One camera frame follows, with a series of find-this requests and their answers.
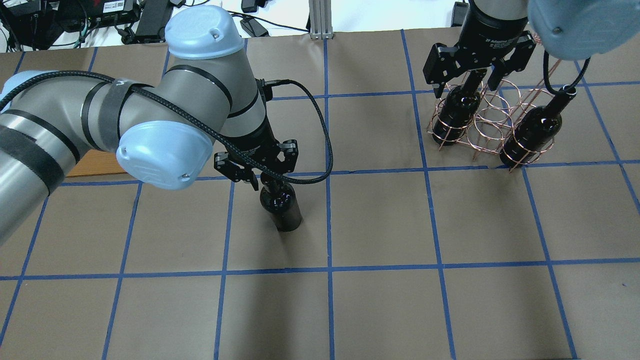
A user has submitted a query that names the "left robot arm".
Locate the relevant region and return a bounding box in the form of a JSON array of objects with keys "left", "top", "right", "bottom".
[{"left": 0, "top": 6, "right": 298, "bottom": 243}]

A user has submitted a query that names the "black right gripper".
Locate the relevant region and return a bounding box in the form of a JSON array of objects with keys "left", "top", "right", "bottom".
[{"left": 422, "top": 20, "right": 537, "bottom": 100}]

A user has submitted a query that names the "aluminium frame post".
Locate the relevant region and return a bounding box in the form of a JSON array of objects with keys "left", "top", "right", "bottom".
[{"left": 308, "top": 0, "right": 334, "bottom": 40}]

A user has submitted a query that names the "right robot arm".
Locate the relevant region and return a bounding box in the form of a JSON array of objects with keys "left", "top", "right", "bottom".
[{"left": 422, "top": 0, "right": 640, "bottom": 98}]

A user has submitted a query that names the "wooden tray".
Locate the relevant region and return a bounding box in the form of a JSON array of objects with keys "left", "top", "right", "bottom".
[{"left": 66, "top": 150, "right": 126, "bottom": 178}]

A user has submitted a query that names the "dark wine bottle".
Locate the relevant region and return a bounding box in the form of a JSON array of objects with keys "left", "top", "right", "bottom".
[
  {"left": 499, "top": 85, "right": 578, "bottom": 169},
  {"left": 432, "top": 68, "right": 487, "bottom": 146},
  {"left": 259, "top": 172, "right": 303, "bottom": 232}
]

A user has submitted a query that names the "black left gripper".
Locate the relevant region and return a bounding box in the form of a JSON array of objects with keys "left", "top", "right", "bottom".
[{"left": 214, "top": 131, "right": 299, "bottom": 191}]

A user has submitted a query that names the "black power brick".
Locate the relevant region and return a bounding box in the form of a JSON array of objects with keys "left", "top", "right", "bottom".
[{"left": 450, "top": 0, "right": 470, "bottom": 28}]

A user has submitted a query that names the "copper wire bottle basket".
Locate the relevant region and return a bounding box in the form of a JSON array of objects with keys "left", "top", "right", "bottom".
[{"left": 427, "top": 68, "right": 561, "bottom": 167}]

